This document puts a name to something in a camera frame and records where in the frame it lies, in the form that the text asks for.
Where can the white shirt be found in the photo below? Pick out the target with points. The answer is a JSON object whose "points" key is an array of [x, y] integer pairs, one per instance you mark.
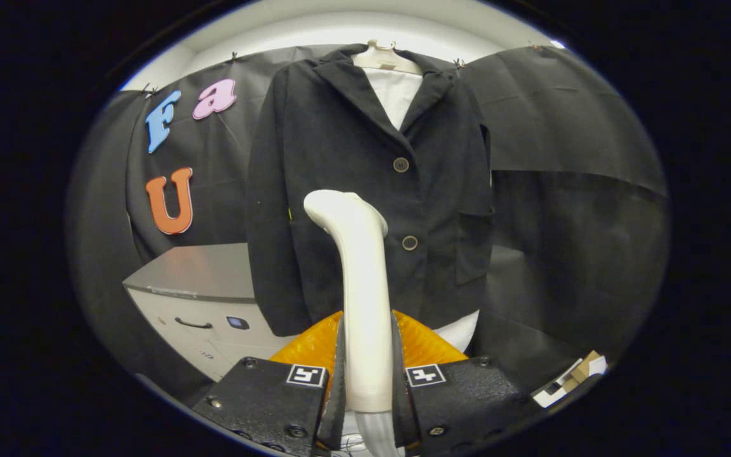
{"points": [[397, 95]]}

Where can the black blazer jacket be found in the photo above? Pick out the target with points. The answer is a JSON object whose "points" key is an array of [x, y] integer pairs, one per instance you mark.
{"points": [[315, 190]]}

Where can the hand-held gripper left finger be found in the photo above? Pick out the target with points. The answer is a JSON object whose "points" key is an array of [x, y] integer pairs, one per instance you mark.
{"points": [[257, 400]]}

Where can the white garment steamer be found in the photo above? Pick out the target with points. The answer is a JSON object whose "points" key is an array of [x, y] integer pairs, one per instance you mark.
{"points": [[365, 304]]}

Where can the small cardboard box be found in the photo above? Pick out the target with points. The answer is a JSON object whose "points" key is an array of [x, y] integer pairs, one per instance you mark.
{"points": [[584, 365]]}

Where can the grey drawer cabinet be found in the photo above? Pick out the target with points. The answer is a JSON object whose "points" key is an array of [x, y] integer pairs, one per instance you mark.
{"points": [[181, 273]]}

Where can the black backdrop cloth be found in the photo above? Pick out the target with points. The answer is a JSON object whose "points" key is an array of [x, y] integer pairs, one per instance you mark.
{"points": [[568, 127]]}

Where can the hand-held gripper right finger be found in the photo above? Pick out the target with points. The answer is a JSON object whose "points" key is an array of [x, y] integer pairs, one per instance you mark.
{"points": [[460, 406]]}

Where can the beige clothes hanger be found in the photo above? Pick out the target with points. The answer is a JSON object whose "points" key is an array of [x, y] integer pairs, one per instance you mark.
{"points": [[386, 58]]}

